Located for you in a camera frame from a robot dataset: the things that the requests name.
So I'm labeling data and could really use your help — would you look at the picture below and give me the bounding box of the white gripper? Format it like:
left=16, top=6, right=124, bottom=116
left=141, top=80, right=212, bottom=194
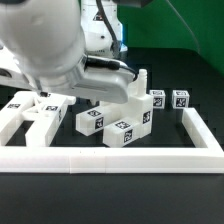
left=19, top=56, right=138, bottom=104

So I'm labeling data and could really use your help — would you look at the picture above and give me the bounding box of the white chair seat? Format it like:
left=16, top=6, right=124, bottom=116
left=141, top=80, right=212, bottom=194
left=99, top=68, right=154, bottom=139

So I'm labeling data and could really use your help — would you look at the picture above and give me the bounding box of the small white marker block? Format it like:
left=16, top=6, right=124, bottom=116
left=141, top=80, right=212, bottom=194
left=76, top=105, right=120, bottom=136

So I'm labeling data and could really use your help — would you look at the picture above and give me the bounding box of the white chair back frame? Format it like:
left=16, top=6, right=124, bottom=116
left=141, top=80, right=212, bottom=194
left=0, top=91, right=76, bottom=147

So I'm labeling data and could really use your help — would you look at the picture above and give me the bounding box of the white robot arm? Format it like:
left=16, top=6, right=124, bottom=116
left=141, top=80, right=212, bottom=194
left=0, top=0, right=134, bottom=104

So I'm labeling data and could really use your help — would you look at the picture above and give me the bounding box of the white U-shaped obstacle frame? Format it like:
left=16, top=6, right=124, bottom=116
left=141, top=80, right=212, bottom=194
left=0, top=108, right=224, bottom=174

